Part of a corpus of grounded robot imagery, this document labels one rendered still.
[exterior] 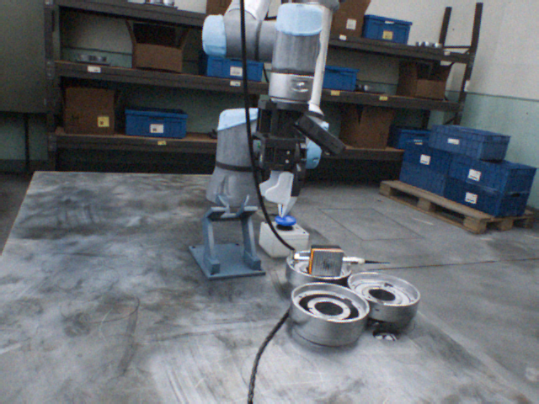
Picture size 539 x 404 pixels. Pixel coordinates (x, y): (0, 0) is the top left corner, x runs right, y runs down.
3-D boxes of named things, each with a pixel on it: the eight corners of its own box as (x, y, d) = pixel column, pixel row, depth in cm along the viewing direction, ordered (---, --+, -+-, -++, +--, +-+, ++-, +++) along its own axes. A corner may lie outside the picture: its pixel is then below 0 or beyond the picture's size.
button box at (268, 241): (306, 256, 86) (309, 231, 85) (271, 257, 84) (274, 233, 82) (289, 240, 94) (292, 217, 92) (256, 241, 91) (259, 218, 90)
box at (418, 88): (447, 102, 488) (455, 65, 478) (410, 98, 475) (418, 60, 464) (425, 98, 525) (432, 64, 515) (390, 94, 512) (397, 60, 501)
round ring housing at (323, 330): (329, 359, 56) (334, 330, 55) (272, 320, 63) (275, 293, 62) (379, 333, 63) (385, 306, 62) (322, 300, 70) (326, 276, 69)
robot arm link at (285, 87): (302, 76, 83) (323, 78, 76) (300, 102, 84) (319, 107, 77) (264, 71, 80) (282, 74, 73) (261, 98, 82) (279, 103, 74)
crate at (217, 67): (248, 80, 448) (251, 56, 442) (262, 82, 414) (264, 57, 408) (196, 74, 428) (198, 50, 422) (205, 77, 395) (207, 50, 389)
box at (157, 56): (189, 75, 386) (193, 27, 375) (125, 69, 367) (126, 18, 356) (180, 72, 423) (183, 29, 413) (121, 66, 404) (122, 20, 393)
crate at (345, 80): (336, 89, 484) (339, 67, 478) (355, 92, 451) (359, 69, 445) (291, 84, 465) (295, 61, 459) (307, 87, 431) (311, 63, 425)
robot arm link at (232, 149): (221, 154, 122) (225, 103, 118) (270, 161, 121) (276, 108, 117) (210, 162, 110) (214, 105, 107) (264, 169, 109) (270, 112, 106)
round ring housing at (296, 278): (301, 267, 81) (305, 245, 80) (357, 285, 77) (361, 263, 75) (271, 287, 73) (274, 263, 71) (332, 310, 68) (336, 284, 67)
